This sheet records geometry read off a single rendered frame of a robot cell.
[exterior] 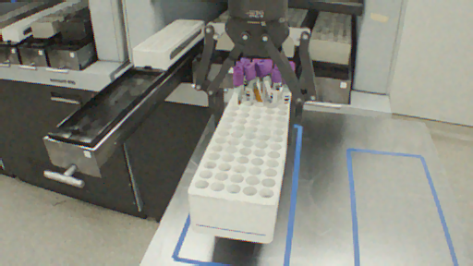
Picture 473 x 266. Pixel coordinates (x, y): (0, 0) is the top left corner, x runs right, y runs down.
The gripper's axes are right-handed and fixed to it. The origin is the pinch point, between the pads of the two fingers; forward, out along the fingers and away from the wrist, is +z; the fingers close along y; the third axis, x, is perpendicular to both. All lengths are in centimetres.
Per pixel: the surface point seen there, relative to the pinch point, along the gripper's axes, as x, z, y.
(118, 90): 25.4, 10.5, -37.5
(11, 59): 52, 15, -101
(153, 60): 36.7, 6.8, -32.3
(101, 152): 3.1, 12.2, -30.3
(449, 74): 155, 48, 96
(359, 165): 4.3, 8.8, 17.7
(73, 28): 57, 5, -72
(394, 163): 5.8, 8.8, 24.0
